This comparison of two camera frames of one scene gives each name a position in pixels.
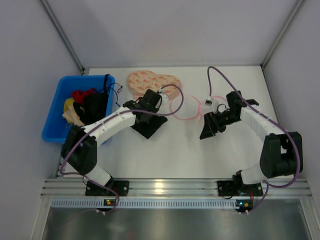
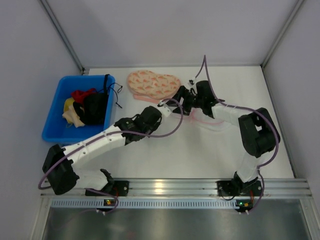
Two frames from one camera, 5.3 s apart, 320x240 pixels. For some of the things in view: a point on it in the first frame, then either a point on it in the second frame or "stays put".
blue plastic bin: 57,127 stays put
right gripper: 212,122 to 192,100
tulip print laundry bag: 140,81 stays put
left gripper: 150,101 to 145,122
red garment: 78,96 stays put
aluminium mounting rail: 288,187 stays put
